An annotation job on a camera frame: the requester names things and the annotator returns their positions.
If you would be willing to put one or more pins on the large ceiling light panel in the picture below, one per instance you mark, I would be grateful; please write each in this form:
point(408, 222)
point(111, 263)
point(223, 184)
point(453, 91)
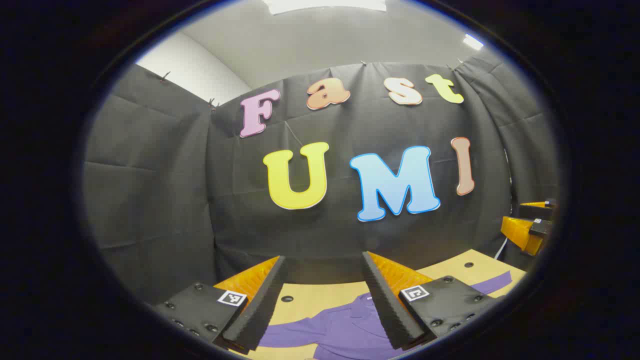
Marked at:
point(325, 5)

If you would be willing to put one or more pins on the small ceiling light panel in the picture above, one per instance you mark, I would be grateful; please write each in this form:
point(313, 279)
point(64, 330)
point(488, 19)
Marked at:
point(473, 42)

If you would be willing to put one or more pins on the purple collared shirt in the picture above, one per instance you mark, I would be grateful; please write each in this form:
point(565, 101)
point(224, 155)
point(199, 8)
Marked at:
point(340, 330)

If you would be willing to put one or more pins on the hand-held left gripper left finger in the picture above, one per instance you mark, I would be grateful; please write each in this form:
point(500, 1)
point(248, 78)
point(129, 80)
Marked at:
point(260, 310)

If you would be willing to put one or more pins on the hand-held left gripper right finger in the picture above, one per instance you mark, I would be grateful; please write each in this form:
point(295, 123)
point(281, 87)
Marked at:
point(387, 310)

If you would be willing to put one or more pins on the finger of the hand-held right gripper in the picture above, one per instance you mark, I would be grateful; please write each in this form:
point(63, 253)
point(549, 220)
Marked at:
point(541, 227)
point(537, 212)

